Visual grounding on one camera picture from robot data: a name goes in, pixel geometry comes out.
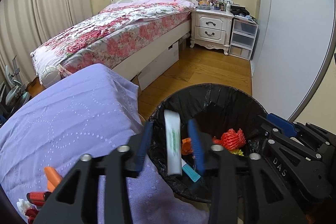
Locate orange wrapper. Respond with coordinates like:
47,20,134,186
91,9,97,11
44,166,63,192

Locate red round wrapper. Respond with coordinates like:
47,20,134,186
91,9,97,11
26,191,51,207

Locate white tissue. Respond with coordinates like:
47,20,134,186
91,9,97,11
16,198,35,218

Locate red foam fruit net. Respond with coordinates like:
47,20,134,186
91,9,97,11
213,129,246,152

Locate light blue tube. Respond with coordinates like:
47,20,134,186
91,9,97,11
181,159,201,182

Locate orange plastic bag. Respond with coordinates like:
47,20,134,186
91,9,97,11
181,138,193,156

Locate white teal tube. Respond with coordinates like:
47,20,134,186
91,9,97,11
164,110,182,176

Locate yellow foam fruit net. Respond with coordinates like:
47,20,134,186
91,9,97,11
231,149,244,156

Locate black lined trash bin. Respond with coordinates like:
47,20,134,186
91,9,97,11
147,83,267,203

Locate dark red cloth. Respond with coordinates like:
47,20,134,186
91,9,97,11
25,207,39,224

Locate purple table cloth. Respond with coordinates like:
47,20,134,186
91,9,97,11
1,64,209,223

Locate white sliding wardrobe door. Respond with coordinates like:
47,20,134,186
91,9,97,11
251,0,335,120

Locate plastic drawer unit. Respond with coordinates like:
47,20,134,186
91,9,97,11
228,16,259,61

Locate grey desk chair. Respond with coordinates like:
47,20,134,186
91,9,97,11
1,56,31,118

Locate white nightstand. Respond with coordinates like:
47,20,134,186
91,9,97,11
190,9,234,56

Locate white under-bed box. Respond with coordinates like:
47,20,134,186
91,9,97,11
138,42,179,90

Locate floral bed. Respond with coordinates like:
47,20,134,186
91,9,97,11
30,0,195,88

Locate beige curtains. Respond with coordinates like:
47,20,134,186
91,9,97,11
1,0,92,84

